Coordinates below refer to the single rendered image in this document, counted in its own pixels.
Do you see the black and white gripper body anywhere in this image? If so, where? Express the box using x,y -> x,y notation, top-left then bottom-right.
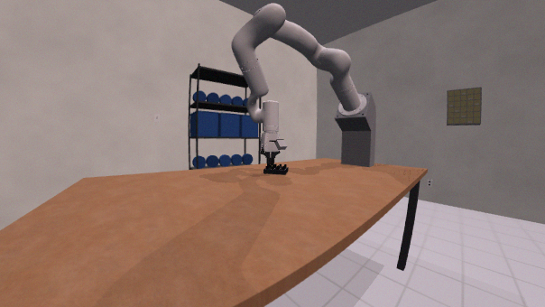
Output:
260,132 -> 280,153

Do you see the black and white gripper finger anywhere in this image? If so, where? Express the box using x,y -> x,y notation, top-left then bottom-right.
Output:
261,147 -> 272,165
271,151 -> 280,165

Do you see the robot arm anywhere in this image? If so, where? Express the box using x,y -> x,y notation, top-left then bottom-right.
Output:
232,4 -> 367,132

